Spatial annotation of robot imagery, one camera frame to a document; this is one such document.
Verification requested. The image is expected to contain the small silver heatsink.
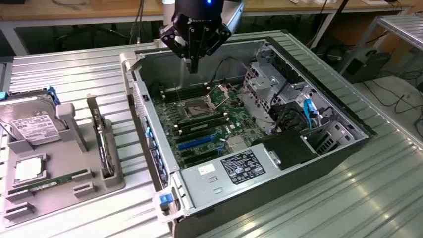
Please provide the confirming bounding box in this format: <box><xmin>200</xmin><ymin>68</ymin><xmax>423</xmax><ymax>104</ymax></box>
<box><xmin>225</xmin><ymin>137</ymin><xmax>246</xmax><ymax>151</ymax></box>

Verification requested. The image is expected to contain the CPU socket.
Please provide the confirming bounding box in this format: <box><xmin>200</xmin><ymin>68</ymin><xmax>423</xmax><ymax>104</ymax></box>
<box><xmin>180</xmin><ymin>99</ymin><xmax>217</xmax><ymax>120</ymax></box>

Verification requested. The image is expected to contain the black floor cable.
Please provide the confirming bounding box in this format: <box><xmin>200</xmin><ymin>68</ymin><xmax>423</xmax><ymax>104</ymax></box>
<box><xmin>363</xmin><ymin>71</ymin><xmax>423</xmax><ymax>108</ymax></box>

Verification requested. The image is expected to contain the blue case latch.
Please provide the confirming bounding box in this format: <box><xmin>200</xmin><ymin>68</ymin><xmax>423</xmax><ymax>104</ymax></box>
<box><xmin>157</xmin><ymin>194</ymin><xmax>176</xmax><ymax>207</ymax></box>

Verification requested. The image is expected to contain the black coiled cable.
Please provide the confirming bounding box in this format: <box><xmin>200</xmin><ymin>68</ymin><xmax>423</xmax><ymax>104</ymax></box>
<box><xmin>324</xmin><ymin>45</ymin><xmax>345</xmax><ymax>62</ymax></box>

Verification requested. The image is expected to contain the black looped wire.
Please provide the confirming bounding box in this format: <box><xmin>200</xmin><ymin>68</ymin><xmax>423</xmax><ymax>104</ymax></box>
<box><xmin>212</xmin><ymin>56</ymin><xmax>248</xmax><ymax>83</ymax></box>

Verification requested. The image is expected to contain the open black PC case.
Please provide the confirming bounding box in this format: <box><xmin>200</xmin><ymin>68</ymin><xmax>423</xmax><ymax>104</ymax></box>
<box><xmin>118</xmin><ymin>29</ymin><xmax>377</xmax><ymax>238</ymax></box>

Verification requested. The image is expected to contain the grey plastic parts rack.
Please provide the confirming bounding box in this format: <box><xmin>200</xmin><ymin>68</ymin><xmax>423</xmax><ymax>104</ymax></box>
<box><xmin>0</xmin><ymin>103</ymin><xmax>126</xmax><ymax>222</ymax></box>

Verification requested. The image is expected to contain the black power wire bundle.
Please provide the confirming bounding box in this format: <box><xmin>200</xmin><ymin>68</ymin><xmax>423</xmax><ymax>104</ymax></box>
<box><xmin>269</xmin><ymin>103</ymin><xmax>307</xmax><ymax>133</ymax></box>

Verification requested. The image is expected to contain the wooden desk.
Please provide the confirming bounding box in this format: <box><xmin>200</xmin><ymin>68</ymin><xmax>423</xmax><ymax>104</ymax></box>
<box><xmin>0</xmin><ymin>0</ymin><xmax>415</xmax><ymax>57</ymax></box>

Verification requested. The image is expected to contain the blue disk carrier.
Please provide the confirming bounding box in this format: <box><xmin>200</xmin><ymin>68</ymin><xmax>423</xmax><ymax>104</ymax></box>
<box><xmin>0</xmin><ymin>85</ymin><xmax>62</xmax><ymax>106</ymax></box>

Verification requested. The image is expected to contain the silver hard disk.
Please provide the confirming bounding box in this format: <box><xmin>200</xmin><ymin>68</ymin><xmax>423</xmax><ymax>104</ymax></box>
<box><xmin>0</xmin><ymin>95</ymin><xmax>64</xmax><ymax>146</ymax></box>

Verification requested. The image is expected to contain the graphics card with metal bracket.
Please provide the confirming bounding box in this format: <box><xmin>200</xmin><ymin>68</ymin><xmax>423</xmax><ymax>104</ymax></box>
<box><xmin>85</xmin><ymin>94</ymin><xmax>116</xmax><ymax>179</ymax></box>

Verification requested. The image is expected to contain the blue data wire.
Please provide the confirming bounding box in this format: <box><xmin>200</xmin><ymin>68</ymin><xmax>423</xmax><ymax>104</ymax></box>
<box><xmin>301</xmin><ymin>98</ymin><xmax>319</xmax><ymax>130</ymax></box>

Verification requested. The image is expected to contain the black expansion slot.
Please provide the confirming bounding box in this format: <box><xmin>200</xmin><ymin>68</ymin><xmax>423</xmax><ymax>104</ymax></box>
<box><xmin>181</xmin><ymin>148</ymin><xmax>220</xmax><ymax>165</ymax></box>

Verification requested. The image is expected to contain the thin disk wire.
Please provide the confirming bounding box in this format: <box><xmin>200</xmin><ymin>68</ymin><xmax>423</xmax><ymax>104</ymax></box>
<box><xmin>0</xmin><ymin>120</ymin><xmax>17</xmax><ymax>142</ymax></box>

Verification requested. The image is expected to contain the hanging grey cable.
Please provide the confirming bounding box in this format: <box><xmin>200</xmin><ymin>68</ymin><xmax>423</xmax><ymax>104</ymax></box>
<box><xmin>134</xmin><ymin>0</ymin><xmax>146</xmax><ymax>44</ymax></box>

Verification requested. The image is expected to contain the metal drive cage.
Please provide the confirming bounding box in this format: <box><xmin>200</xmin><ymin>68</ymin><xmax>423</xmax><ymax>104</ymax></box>
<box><xmin>242</xmin><ymin>60</ymin><xmax>288</xmax><ymax>131</ymax></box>

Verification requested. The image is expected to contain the silver CPU chip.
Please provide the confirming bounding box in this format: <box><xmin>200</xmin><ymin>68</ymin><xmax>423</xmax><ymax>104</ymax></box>
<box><xmin>14</xmin><ymin>158</ymin><xmax>44</xmax><ymax>181</ymax></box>

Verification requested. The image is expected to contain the blue expansion slot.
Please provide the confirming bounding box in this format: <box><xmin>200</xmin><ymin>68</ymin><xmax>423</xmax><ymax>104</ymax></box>
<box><xmin>177</xmin><ymin>135</ymin><xmax>213</xmax><ymax>151</ymax></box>

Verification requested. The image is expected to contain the green motherboard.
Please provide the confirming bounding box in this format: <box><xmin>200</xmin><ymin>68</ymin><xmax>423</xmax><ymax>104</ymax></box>
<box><xmin>149</xmin><ymin>83</ymin><xmax>262</xmax><ymax>170</ymax></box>

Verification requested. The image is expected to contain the black box on floor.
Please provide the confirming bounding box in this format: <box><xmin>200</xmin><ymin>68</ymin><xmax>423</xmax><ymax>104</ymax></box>
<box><xmin>341</xmin><ymin>49</ymin><xmax>392</xmax><ymax>84</ymax></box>

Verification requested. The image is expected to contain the black-labelled RAM stick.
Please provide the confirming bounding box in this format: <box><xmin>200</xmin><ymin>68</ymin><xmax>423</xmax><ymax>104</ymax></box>
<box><xmin>180</xmin><ymin>116</ymin><xmax>229</xmax><ymax>133</ymax></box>

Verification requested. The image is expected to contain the metal socket cover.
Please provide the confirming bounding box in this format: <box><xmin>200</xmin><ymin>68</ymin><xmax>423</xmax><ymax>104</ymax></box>
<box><xmin>204</xmin><ymin>83</ymin><xmax>232</xmax><ymax>104</ymax></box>

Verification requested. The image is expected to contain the metal slat side table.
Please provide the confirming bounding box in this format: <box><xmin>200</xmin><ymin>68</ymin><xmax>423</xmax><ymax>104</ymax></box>
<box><xmin>340</xmin><ymin>15</ymin><xmax>423</xmax><ymax>75</ymax></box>

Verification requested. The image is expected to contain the black plastic shroud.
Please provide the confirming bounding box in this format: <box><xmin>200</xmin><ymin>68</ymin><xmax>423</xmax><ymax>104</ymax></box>
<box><xmin>250</xmin><ymin>130</ymin><xmax>320</xmax><ymax>172</ymax></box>

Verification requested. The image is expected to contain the green RAM stick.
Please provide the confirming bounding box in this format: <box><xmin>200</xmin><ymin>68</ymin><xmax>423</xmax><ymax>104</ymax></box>
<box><xmin>8</xmin><ymin>172</ymin><xmax>74</xmax><ymax>195</ymax></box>

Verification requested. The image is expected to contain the grey power supply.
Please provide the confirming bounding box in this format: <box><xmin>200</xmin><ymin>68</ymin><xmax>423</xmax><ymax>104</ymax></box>
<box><xmin>180</xmin><ymin>143</ymin><xmax>282</xmax><ymax>210</ymax></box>

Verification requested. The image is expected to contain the grey cable on desk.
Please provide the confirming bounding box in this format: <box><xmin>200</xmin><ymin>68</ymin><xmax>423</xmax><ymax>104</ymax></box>
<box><xmin>52</xmin><ymin>0</ymin><xmax>90</xmax><ymax>11</ymax></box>

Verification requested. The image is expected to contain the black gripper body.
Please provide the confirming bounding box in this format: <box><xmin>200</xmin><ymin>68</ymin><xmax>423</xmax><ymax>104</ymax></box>
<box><xmin>173</xmin><ymin>0</ymin><xmax>225</xmax><ymax>32</ymax></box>

